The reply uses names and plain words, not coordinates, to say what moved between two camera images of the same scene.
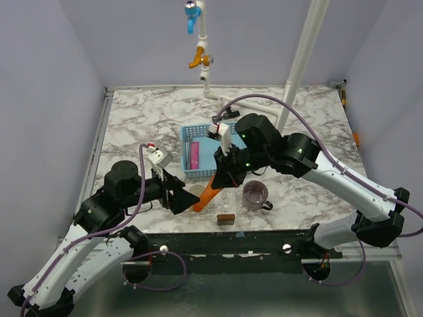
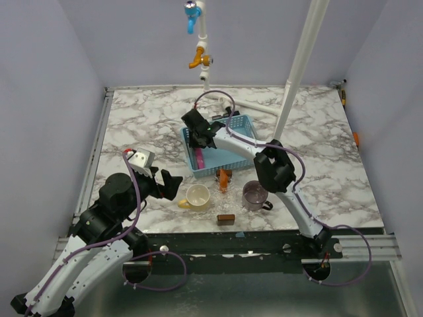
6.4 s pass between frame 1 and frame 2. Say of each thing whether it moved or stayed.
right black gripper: moved
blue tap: stayed
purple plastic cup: stayed
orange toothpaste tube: moved
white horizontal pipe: stayed
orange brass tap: stayed
